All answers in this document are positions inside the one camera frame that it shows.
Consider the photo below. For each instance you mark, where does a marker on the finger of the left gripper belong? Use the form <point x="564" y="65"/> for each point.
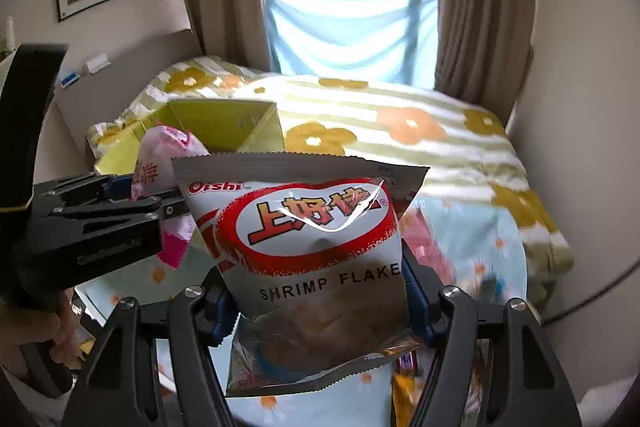
<point x="169" y="203"/>
<point x="85" y="188"/>

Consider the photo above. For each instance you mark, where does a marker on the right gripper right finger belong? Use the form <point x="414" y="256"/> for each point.
<point x="521" y="380"/>

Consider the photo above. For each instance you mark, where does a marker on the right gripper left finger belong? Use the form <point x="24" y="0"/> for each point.
<point x="139" y="344"/>

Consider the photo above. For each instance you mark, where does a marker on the pink snack packet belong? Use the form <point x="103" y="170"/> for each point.
<point x="154" y="174"/>

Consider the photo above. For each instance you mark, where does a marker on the Oishi shrimp flake bag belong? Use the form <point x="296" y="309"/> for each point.
<point x="310" y="249"/>

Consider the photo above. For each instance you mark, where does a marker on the person's left hand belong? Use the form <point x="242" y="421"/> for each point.
<point x="19" y="327"/>

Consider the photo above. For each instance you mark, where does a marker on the yellow-green cardboard box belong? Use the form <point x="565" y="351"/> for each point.
<point x="235" y="126"/>

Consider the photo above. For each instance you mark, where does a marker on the beige headboard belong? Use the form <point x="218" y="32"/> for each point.
<point x="103" y="96"/>

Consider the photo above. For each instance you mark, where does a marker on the blue white small box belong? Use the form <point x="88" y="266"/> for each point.
<point x="67" y="80"/>

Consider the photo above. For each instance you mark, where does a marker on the yellow snack packet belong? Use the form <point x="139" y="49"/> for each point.
<point x="406" y="392"/>

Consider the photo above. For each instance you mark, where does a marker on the blue daisy cloth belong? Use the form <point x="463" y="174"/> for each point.
<point x="473" y="246"/>

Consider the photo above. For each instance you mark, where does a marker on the striped floral duvet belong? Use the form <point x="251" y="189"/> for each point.
<point x="465" y="147"/>

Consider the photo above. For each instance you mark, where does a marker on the white wall switch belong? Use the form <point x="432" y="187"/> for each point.
<point x="97" y="63"/>

